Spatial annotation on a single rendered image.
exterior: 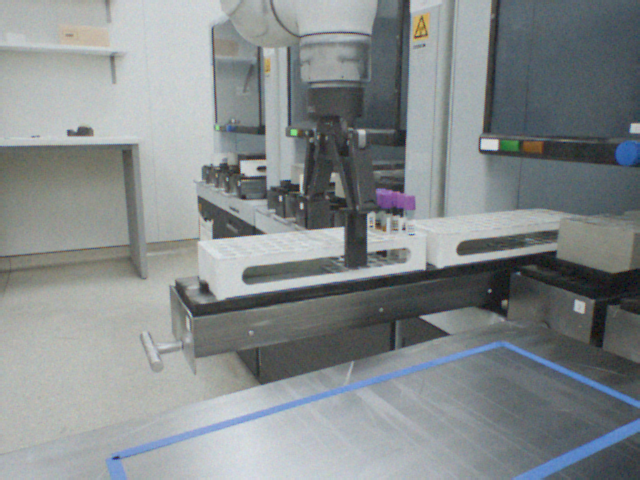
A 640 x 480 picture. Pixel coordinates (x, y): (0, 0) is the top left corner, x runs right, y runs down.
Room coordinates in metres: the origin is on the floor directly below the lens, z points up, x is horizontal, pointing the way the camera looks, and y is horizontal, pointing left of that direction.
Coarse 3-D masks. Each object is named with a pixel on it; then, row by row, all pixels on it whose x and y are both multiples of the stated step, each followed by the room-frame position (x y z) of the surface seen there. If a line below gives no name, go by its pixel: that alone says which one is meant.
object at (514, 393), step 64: (512, 320) 0.52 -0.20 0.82; (320, 384) 0.38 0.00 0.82; (384, 384) 0.38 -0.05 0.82; (448, 384) 0.38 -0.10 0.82; (512, 384) 0.38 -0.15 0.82; (576, 384) 0.38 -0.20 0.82; (64, 448) 0.30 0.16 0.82; (128, 448) 0.30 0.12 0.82; (192, 448) 0.30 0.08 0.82; (256, 448) 0.30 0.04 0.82; (320, 448) 0.30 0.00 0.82; (384, 448) 0.30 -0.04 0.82; (448, 448) 0.30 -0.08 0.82; (512, 448) 0.30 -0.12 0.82; (576, 448) 0.30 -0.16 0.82
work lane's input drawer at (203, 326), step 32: (192, 288) 0.63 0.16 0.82; (320, 288) 0.64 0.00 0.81; (352, 288) 0.66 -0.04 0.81; (384, 288) 0.67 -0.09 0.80; (416, 288) 0.69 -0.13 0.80; (448, 288) 0.71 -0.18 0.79; (480, 288) 0.74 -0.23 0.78; (192, 320) 0.56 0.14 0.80; (224, 320) 0.57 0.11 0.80; (256, 320) 0.59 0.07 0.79; (288, 320) 0.61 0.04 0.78; (320, 320) 0.63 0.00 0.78; (352, 320) 0.65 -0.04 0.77; (384, 320) 0.67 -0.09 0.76; (160, 352) 0.60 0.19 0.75; (192, 352) 0.56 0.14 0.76; (224, 352) 0.57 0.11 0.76
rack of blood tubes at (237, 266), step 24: (216, 240) 0.68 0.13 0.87; (240, 240) 0.70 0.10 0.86; (264, 240) 0.69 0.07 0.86; (288, 240) 0.69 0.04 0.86; (312, 240) 0.68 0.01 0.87; (336, 240) 0.70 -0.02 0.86; (384, 240) 0.69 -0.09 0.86; (408, 240) 0.70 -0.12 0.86; (216, 264) 0.59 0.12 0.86; (240, 264) 0.60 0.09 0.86; (264, 264) 0.72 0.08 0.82; (288, 264) 0.73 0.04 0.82; (312, 264) 0.75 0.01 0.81; (336, 264) 0.70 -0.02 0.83; (384, 264) 0.71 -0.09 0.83; (408, 264) 0.70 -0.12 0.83; (216, 288) 0.60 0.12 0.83; (240, 288) 0.60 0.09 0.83; (264, 288) 0.61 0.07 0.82
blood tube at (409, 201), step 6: (408, 198) 0.72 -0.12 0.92; (414, 198) 0.72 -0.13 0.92; (408, 204) 0.72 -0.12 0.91; (414, 204) 0.72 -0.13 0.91; (408, 210) 0.72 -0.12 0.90; (414, 210) 0.72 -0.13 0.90; (408, 216) 0.72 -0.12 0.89; (414, 216) 0.72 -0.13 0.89; (408, 222) 0.72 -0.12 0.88; (414, 222) 0.72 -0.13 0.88; (408, 228) 0.72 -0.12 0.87; (414, 228) 0.72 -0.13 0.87; (408, 234) 0.72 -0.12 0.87; (414, 234) 0.72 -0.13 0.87; (408, 252) 0.72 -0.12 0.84; (408, 258) 0.72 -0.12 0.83
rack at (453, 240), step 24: (456, 216) 0.86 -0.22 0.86; (480, 216) 0.87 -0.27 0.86; (504, 216) 0.87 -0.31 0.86; (528, 216) 0.87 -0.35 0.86; (552, 216) 0.86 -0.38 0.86; (576, 216) 0.86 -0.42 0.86; (432, 240) 0.74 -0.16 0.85; (456, 240) 0.74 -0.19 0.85; (480, 240) 0.88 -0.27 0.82; (504, 240) 0.85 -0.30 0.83; (528, 240) 0.85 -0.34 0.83; (552, 240) 0.85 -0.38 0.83
